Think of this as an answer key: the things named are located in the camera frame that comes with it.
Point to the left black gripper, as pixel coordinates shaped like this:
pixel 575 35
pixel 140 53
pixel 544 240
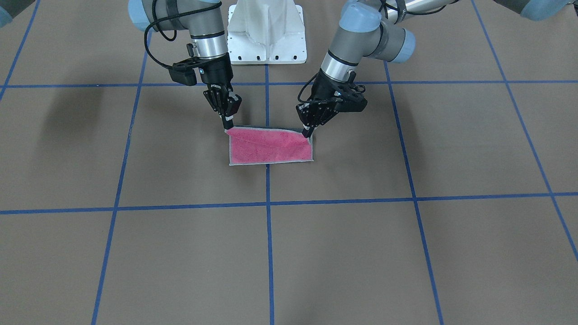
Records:
pixel 324 88

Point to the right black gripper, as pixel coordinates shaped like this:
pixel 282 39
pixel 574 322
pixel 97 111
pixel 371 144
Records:
pixel 218 73

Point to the pink and grey towel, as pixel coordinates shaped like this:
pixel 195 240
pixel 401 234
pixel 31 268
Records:
pixel 257 146

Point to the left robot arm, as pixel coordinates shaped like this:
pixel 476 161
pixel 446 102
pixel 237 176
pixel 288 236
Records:
pixel 366 29

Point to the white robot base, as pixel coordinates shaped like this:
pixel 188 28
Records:
pixel 266 32

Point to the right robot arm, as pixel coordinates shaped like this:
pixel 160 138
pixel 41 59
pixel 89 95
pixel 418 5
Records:
pixel 209 57

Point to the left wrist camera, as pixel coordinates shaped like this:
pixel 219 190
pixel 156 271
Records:
pixel 347 105

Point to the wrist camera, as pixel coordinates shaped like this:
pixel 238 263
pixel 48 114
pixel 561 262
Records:
pixel 347 105
pixel 183 72

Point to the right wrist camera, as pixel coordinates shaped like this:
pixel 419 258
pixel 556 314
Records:
pixel 183 72

